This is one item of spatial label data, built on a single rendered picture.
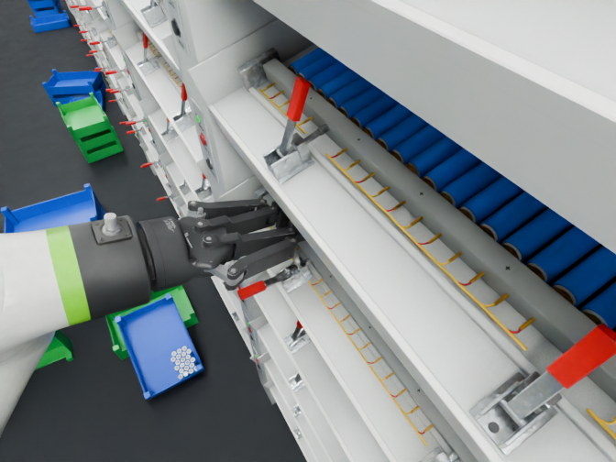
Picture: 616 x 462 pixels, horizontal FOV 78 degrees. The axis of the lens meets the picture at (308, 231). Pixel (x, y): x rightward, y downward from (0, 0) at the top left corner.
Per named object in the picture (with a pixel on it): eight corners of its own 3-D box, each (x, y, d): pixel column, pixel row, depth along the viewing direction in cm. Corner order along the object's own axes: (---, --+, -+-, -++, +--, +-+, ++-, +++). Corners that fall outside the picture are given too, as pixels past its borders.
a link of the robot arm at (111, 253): (79, 277, 42) (96, 343, 37) (59, 192, 35) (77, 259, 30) (137, 263, 46) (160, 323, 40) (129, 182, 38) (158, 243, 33)
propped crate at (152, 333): (204, 369, 139) (203, 368, 132) (149, 400, 133) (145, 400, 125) (172, 298, 148) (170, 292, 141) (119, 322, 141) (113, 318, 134)
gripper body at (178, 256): (154, 260, 35) (247, 238, 40) (129, 204, 39) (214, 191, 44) (156, 311, 39) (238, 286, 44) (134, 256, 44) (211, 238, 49)
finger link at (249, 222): (196, 255, 44) (191, 247, 45) (276, 229, 51) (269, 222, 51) (198, 229, 42) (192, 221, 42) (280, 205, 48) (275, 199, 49)
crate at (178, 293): (121, 360, 142) (113, 351, 136) (109, 318, 153) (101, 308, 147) (199, 322, 152) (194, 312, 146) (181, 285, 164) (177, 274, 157)
